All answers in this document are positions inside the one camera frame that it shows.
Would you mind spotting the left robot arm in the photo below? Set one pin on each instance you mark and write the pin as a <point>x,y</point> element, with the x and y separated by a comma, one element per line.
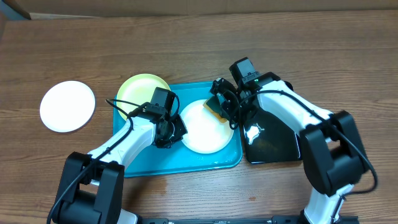
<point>91,185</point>

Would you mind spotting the black rectangular tray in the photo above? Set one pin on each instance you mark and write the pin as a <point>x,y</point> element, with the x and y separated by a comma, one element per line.
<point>267,139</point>

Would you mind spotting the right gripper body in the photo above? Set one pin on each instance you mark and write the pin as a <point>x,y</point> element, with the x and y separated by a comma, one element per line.
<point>242,109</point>

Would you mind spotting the green yellow sponge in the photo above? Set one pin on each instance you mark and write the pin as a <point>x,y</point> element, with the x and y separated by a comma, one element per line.
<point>213,105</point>

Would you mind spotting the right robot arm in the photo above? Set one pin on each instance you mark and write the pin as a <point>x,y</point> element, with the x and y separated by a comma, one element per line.
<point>332,152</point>

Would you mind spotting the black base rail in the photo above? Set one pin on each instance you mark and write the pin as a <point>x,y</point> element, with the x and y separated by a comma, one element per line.
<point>217,221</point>

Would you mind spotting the yellow-green plate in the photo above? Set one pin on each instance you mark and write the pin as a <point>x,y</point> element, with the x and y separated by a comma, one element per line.
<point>138,90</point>

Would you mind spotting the teal plastic tray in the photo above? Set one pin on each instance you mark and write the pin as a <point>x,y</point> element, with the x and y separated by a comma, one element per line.
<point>179,158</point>

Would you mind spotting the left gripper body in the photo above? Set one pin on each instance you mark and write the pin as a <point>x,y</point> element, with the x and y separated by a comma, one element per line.
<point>176,129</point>

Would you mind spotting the white plate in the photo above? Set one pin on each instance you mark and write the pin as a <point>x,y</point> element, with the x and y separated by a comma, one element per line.
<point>205,133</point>
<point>67,106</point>

